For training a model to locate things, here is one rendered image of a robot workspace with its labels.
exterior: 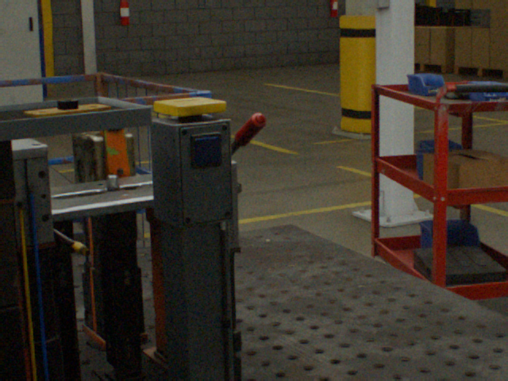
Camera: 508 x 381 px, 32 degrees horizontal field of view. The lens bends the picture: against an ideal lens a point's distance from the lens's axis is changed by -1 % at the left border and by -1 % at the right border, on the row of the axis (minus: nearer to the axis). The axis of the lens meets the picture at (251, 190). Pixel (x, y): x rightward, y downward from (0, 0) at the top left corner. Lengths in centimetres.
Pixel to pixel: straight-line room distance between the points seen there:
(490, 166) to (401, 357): 192
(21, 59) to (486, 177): 659
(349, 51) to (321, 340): 687
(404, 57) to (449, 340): 366
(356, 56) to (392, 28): 319
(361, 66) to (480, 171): 498
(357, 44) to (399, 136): 315
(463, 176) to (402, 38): 194
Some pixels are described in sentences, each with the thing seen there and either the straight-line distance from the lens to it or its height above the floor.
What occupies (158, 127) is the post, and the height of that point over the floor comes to 113.
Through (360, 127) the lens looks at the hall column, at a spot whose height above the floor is 10.
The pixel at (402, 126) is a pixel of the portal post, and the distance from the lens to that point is 515.
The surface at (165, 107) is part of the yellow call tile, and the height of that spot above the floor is 116.
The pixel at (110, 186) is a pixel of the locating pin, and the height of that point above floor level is 101.
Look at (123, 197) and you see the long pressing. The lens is 128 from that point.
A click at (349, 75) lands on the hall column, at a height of 56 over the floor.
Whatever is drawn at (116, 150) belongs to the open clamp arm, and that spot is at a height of 104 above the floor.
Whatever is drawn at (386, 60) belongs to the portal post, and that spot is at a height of 91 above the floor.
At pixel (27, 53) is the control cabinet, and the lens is 928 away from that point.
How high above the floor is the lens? 127
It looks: 12 degrees down
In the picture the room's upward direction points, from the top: 2 degrees counter-clockwise
